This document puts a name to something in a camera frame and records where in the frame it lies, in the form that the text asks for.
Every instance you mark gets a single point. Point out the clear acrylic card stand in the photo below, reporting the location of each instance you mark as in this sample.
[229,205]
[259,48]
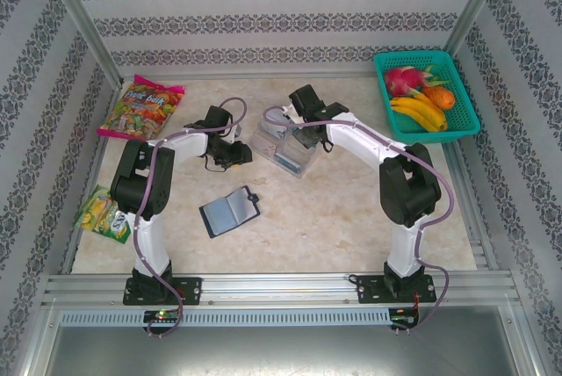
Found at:
[272,152]

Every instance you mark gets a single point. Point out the blue leather card holder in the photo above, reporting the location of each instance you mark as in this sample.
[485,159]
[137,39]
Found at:
[228,211]

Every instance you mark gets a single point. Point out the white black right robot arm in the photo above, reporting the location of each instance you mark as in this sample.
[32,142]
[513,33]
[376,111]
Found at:
[360,143]

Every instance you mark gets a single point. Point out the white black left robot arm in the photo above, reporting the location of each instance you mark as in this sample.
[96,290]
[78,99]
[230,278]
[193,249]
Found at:
[189,145]

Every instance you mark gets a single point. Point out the white card red print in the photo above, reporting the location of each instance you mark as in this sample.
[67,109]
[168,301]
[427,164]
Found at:
[270,147]

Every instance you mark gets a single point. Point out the blue VIP card stack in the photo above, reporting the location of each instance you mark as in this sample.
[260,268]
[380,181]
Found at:
[287,161]

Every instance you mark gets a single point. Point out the white card dark print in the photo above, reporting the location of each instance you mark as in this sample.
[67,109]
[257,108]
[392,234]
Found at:
[276,131]

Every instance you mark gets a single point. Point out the pink candy bag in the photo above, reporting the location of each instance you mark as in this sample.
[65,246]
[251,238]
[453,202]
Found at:
[140,112]

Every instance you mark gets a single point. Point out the pink dragon fruit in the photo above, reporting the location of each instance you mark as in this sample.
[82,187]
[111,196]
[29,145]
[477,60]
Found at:
[401,79]

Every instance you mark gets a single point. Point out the yellow banana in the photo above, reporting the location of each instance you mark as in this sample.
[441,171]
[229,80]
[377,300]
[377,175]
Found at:
[421,103]
[412,117]

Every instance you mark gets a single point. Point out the orange mango fruit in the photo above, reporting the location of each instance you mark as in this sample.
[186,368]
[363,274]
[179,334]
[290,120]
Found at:
[441,98]

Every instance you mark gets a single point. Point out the green candy bag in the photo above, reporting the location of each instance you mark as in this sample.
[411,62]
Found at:
[94,213]

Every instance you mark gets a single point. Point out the teal plastic basket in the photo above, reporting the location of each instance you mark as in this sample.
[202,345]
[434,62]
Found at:
[465,121]

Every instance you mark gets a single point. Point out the small circuit board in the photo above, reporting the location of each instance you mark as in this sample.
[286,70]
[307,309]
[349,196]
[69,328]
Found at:
[162,315]
[404,316]

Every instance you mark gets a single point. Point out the grey metal shelf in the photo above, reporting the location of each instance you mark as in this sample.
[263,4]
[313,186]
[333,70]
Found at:
[281,349]

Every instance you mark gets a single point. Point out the aluminium back rail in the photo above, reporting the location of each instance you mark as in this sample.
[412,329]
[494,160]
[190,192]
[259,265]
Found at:
[263,72]

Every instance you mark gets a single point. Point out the aluminium side rail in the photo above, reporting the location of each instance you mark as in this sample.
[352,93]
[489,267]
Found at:
[476,226]
[94,161]

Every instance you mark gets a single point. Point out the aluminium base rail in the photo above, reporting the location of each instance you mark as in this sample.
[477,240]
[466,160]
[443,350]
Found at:
[281,288]

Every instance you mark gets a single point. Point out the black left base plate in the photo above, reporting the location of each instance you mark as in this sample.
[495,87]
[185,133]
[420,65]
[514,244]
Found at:
[189,290]

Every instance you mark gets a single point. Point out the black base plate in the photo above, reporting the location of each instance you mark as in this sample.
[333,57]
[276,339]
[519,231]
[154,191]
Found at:
[189,290]
[369,290]

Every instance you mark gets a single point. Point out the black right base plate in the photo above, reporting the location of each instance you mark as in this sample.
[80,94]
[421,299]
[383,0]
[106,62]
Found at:
[369,290]

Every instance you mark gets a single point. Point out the aluminium frame post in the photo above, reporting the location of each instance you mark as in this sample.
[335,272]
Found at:
[476,7]
[79,11]

